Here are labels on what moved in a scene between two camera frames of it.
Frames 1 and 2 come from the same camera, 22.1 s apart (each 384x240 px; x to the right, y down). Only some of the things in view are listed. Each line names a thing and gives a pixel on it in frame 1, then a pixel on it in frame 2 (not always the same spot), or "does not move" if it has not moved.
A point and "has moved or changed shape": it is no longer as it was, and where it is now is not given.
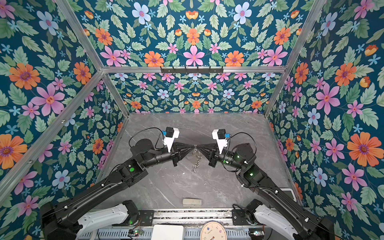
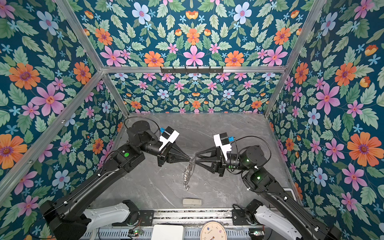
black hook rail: x=191 y=71 does not move
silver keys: x=197 y=163 has moved or changed shape
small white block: x=192 y=202 does not move
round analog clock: x=214 y=230 does not move
